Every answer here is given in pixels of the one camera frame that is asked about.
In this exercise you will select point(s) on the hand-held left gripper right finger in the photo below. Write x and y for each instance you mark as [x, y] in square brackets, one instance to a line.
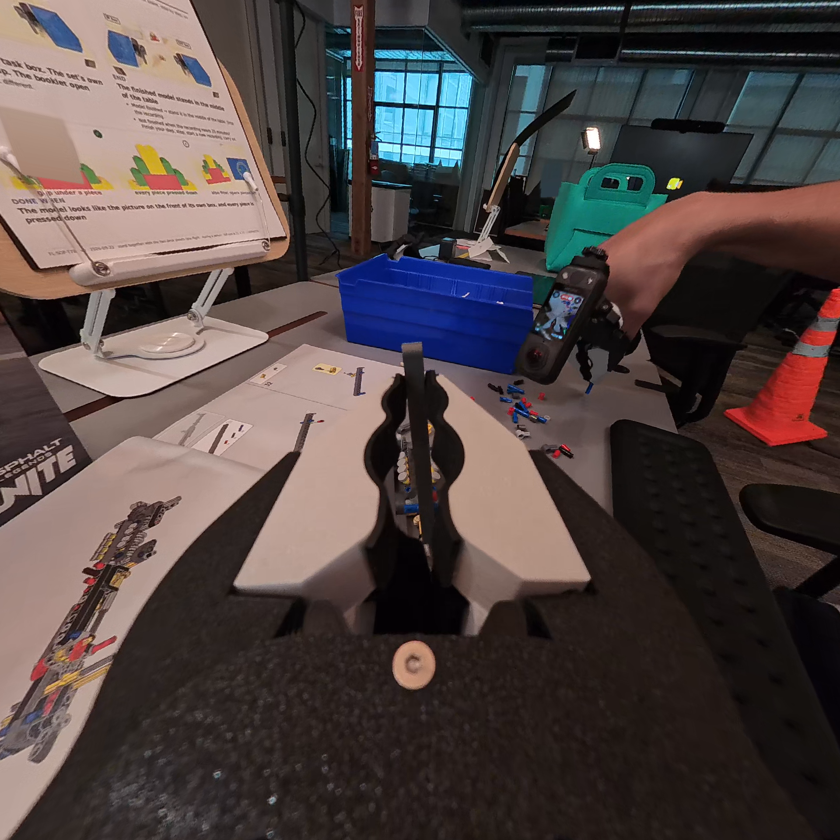
[512, 525]

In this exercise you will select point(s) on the white book stand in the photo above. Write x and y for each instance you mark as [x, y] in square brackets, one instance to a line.
[164, 341]

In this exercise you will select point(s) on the grey lego car chassis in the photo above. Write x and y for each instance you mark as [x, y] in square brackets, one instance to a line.
[407, 472]

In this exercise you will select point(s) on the blue storage bin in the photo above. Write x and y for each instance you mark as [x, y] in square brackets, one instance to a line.
[426, 315]

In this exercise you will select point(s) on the large paned window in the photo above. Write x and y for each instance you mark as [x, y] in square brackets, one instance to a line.
[423, 111]

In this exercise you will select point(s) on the black tripod pole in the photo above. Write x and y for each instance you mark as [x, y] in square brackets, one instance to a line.
[294, 131]

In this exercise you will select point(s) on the yellow car lego box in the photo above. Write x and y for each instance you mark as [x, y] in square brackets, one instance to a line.
[33, 446]

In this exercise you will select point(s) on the teal felt bag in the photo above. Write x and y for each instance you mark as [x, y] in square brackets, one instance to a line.
[590, 223]

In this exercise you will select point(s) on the small black box device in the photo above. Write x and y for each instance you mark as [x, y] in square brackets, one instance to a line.
[447, 249]

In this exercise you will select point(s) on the black chair armrest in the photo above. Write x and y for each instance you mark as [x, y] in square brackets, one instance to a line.
[794, 518]

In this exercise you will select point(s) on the curved wooden desk lamp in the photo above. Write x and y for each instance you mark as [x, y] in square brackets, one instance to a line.
[505, 170]

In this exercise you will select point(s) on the person's right forearm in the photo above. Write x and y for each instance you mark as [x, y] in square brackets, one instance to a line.
[754, 229]

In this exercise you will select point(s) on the pile of small lego pins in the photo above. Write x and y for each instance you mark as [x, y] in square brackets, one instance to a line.
[525, 407]

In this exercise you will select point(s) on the small lit lamp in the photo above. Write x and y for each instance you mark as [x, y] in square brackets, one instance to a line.
[592, 139]

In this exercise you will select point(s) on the dark wall screen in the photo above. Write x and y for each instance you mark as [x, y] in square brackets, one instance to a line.
[695, 154]

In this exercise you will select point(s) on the orange traffic cone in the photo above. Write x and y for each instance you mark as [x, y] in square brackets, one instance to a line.
[787, 394]

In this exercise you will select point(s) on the silver air duct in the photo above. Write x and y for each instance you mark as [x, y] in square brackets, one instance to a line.
[656, 26]

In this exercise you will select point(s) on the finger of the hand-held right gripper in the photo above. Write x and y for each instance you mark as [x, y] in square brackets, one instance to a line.
[598, 366]

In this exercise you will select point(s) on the brick picture instruction sheet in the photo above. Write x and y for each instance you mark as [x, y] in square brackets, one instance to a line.
[131, 164]

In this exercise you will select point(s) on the black mesh office chair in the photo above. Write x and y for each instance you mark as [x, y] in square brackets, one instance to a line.
[709, 328]

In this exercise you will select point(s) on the person's right hand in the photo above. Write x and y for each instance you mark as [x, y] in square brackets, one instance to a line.
[646, 262]

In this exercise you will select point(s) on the long dark grey lego beam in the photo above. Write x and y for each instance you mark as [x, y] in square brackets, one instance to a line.
[420, 407]

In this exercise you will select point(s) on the black curved headset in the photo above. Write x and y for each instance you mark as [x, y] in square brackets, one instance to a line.
[405, 246]

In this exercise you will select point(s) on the wooden post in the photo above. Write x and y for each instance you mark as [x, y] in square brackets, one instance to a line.
[363, 131]

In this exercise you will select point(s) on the open lego instruction booklet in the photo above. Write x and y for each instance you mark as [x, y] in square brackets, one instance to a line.
[164, 492]

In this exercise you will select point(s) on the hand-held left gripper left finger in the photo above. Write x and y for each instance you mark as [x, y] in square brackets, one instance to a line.
[315, 525]

